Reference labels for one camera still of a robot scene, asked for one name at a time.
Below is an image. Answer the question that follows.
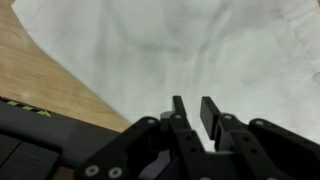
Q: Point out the black yellow hazard tape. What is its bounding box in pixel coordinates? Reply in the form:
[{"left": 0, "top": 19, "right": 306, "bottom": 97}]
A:
[{"left": 0, "top": 96, "right": 53, "bottom": 118}]

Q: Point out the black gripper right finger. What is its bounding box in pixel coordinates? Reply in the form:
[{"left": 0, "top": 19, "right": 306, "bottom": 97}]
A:
[{"left": 199, "top": 96, "right": 320, "bottom": 180}]

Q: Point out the cream canvas tote bag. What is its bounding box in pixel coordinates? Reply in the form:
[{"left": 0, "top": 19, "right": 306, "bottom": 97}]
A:
[{"left": 11, "top": 0, "right": 320, "bottom": 152}]

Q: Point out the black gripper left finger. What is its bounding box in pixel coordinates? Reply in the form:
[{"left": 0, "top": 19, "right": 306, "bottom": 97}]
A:
[{"left": 73, "top": 95, "right": 209, "bottom": 180}]

